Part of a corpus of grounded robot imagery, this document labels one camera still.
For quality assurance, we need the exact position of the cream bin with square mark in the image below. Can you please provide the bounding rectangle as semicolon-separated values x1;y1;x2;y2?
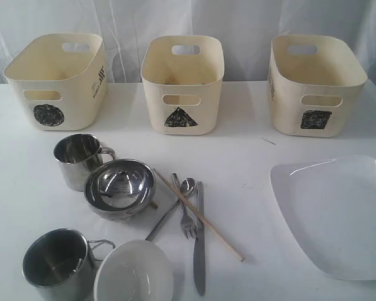
268;34;368;138

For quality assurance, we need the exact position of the steel table knife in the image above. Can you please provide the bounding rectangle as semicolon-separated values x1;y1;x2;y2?
193;181;206;296

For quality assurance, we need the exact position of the steel bowl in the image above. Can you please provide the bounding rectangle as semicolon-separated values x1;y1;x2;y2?
83;159;156;220

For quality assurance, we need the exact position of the white backdrop curtain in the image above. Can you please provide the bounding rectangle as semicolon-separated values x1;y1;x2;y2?
0;1;376;84

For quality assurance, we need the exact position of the cream bin with triangle mark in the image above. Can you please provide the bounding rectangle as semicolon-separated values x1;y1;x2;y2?
141;35;225;135

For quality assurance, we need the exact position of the steel mug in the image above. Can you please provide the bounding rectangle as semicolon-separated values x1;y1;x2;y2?
53;134;115;192
23;228;116;300

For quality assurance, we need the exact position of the cream bin with circle mark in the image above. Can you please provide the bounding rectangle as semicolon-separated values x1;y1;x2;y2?
4;33;108;131

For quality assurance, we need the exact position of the white square plate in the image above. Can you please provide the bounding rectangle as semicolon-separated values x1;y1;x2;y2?
269;155;376;281

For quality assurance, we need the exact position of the steel fork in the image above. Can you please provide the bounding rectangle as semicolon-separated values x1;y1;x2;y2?
172;173;196;239

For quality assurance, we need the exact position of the white ceramic bowl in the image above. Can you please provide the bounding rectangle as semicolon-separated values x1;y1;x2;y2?
93;240;174;300

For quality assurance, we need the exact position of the steel spoon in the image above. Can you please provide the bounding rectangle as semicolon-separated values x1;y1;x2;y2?
145;177;197;241

